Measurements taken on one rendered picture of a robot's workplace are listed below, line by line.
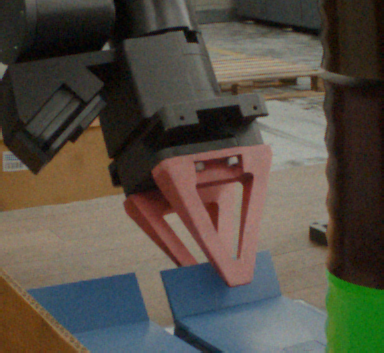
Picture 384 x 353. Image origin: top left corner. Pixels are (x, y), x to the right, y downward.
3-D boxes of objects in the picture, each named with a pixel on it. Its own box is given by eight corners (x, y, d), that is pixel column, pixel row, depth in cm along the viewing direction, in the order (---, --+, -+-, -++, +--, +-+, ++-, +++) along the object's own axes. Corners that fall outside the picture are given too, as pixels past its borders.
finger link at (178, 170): (201, 288, 62) (153, 124, 64) (157, 315, 68) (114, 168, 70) (308, 263, 65) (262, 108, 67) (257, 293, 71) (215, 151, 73)
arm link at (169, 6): (125, 46, 66) (99, -51, 67) (84, 87, 70) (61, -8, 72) (224, 41, 70) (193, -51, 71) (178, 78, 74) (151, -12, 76)
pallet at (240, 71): (260, 74, 803) (259, 55, 799) (331, 94, 713) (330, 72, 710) (95, 93, 757) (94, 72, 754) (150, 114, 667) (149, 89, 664)
